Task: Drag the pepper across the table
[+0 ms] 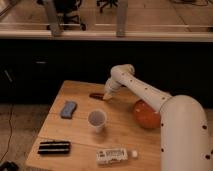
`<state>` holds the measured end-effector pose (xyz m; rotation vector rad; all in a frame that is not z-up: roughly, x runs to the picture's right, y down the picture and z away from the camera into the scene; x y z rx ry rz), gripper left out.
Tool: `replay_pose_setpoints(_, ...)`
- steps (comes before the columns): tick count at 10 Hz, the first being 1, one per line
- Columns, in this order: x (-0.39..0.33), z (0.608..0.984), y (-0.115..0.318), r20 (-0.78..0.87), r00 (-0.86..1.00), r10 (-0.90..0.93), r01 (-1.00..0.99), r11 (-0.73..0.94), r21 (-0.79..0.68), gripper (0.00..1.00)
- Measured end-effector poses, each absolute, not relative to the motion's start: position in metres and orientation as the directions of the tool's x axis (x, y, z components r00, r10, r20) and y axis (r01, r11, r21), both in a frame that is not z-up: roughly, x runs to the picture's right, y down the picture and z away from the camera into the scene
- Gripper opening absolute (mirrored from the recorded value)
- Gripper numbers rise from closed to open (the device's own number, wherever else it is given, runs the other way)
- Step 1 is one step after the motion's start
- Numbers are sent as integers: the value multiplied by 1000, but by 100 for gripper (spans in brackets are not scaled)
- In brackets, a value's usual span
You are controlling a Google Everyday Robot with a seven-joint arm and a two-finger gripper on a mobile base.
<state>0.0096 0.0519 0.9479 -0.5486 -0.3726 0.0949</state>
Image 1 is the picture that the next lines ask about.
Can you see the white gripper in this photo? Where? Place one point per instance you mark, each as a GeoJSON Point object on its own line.
{"type": "Point", "coordinates": [111, 87]}

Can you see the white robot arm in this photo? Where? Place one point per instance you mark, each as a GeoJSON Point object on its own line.
{"type": "Point", "coordinates": [185, 138]}

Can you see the white paper cup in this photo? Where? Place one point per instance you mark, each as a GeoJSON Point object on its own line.
{"type": "Point", "coordinates": [97, 120]}

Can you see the orange ball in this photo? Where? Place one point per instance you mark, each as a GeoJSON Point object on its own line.
{"type": "Point", "coordinates": [145, 116]}

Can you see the blue sponge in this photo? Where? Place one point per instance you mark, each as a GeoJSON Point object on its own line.
{"type": "Point", "coordinates": [68, 109]}

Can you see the white plastic bottle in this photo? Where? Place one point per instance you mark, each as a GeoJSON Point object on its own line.
{"type": "Point", "coordinates": [114, 155]}

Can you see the black rectangular box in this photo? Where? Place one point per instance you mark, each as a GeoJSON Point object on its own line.
{"type": "Point", "coordinates": [54, 147]}

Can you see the left metal table leg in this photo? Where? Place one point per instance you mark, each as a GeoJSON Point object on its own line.
{"type": "Point", "coordinates": [52, 18]}

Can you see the metal table leg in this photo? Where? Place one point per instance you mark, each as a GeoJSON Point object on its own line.
{"type": "Point", "coordinates": [121, 17]}
{"type": "Point", "coordinates": [52, 18]}

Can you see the right metal table leg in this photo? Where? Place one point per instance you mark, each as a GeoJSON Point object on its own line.
{"type": "Point", "coordinates": [121, 17]}

